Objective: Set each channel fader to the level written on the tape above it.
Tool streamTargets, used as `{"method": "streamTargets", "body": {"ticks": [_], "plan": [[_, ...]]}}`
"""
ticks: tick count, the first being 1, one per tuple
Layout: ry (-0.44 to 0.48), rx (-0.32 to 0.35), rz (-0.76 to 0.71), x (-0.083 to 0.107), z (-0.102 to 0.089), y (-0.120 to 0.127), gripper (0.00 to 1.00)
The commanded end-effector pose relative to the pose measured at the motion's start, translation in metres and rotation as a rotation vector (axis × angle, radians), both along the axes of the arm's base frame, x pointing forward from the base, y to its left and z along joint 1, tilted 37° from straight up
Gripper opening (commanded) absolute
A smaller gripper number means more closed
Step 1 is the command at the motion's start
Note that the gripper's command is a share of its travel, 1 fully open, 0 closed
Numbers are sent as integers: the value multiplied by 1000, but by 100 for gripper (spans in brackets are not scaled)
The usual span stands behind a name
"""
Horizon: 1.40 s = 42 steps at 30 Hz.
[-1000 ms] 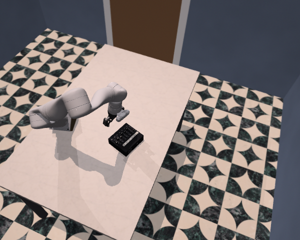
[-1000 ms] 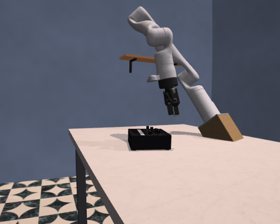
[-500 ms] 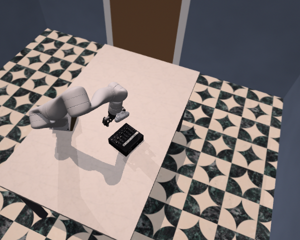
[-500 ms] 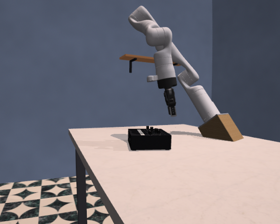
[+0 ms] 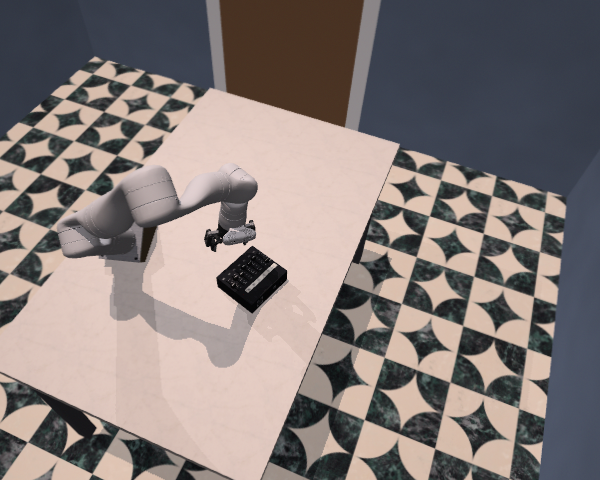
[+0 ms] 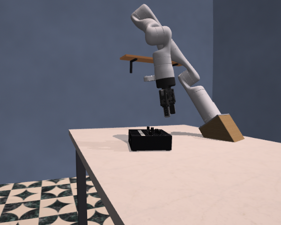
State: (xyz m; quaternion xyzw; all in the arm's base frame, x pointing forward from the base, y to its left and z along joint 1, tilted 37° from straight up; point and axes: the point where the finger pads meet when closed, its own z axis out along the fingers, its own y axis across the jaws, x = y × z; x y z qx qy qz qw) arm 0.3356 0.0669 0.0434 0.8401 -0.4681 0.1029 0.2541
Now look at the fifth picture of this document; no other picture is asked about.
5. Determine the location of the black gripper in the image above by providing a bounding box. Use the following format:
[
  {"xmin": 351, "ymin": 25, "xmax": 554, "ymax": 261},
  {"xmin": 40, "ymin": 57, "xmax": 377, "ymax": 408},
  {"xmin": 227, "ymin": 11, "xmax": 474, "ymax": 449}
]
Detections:
[{"xmin": 204, "ymin": 219, "xmax": 256, "ymax": 252}]

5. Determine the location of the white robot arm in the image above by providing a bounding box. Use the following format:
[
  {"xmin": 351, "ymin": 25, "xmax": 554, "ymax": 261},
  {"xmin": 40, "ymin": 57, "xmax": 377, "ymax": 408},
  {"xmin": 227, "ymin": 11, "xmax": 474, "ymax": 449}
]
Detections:
[{"xmin": 57, "ymin": 163, "xmax": 258, "ymax": 258}]

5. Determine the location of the black lighting desk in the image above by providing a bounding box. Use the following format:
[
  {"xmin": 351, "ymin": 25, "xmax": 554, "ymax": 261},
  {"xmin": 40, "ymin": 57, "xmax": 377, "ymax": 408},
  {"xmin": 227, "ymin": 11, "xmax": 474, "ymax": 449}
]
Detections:
[{"xmin": 216, "ymin": 246, "xmax": 287, "ymax": 314}]

